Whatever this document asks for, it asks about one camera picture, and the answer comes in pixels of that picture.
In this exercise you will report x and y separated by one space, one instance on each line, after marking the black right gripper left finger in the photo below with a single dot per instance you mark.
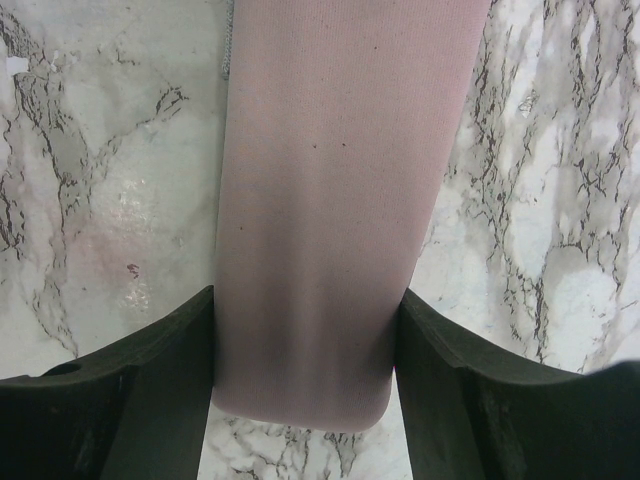
135 409

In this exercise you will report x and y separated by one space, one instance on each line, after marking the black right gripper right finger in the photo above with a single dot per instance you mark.
473 410

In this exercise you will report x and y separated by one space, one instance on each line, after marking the pink umbrella case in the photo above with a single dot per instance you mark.
341 118

